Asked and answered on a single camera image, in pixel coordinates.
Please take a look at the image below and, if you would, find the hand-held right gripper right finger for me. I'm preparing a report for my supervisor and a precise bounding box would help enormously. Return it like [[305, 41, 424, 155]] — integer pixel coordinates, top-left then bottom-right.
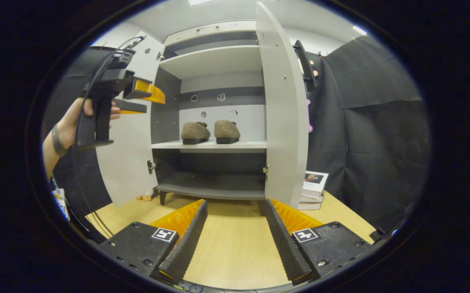
[[264, 198, 373, 285]]

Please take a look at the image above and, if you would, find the grey cabinet door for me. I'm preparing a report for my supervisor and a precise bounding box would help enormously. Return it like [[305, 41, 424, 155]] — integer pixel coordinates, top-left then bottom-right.
[[96, 31, 166, 207], [255, 1, 318, 210]]

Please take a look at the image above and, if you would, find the grey shoe cabinet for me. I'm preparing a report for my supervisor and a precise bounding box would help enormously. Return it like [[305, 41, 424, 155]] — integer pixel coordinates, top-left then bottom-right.
[[150, 20, 269, 206]]

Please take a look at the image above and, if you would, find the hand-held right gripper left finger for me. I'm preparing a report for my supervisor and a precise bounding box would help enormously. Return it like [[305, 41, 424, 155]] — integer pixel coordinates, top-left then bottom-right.
[[98, 199, 209, 285]]

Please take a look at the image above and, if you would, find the white blue printed item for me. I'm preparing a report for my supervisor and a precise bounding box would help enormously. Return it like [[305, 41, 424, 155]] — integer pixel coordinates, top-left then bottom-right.
[[52, 188, 71, 221]]

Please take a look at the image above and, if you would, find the dark wristband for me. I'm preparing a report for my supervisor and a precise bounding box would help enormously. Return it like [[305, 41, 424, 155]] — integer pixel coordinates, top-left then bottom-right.
[[51, 123, 68, 157]]

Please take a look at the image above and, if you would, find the brown fuzzy shoe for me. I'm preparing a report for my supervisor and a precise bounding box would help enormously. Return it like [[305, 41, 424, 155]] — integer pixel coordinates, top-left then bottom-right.
[[181, 121, 211, 145], [214, 119, 241, 144]]

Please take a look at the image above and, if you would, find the white book with dark photo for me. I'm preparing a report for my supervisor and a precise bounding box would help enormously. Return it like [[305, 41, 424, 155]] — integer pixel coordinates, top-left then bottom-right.
[[302, 171, 329, 199]]

